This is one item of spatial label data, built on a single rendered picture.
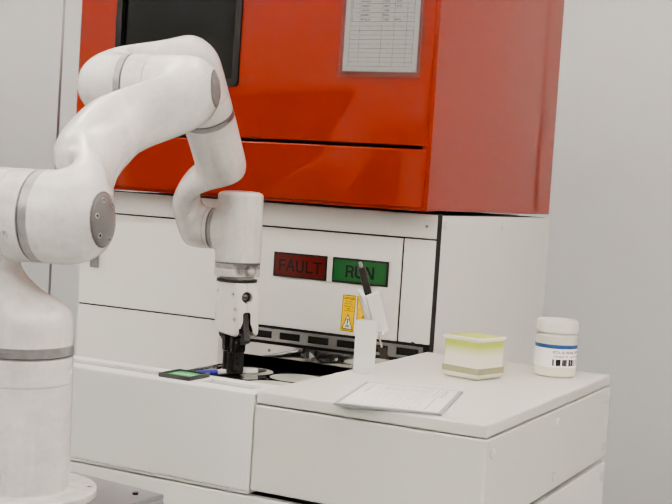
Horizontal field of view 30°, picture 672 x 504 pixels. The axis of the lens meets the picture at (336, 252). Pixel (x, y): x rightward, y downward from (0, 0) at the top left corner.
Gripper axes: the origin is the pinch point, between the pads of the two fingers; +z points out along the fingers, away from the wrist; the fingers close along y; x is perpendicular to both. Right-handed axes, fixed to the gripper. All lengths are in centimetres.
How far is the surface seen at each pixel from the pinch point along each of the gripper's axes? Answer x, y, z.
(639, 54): -155, 67, -75
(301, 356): -16.2, 3.6, 0.0
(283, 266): -14.0, 8.9, -17.1
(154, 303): 2.7, 34.1, -6.9
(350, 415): 12, -64, -3
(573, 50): -144, 83, -76
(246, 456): 21, -51, 5
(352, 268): -22.4, -3.5, -17.9
